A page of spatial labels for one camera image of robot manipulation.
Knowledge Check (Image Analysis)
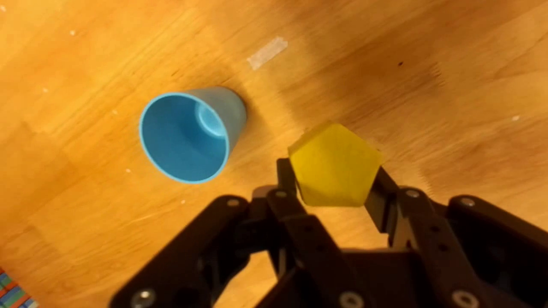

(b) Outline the yellow cube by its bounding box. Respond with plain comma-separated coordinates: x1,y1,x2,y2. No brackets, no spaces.
285,121,383,209

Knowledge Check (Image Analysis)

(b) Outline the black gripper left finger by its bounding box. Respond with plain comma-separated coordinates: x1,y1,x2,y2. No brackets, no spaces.
107,157,366,308

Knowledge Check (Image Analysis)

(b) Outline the plaid cloth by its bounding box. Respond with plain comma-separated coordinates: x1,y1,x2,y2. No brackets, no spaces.
0,267,39,308

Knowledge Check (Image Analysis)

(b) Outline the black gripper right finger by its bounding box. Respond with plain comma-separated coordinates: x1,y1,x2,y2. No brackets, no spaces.
364,167,548,308

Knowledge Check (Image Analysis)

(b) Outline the blue plastic cup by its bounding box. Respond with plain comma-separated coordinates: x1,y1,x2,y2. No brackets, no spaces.
136,85,248,186

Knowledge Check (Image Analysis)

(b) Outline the clear tape strip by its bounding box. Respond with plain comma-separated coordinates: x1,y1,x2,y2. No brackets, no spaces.
246,36,289,72

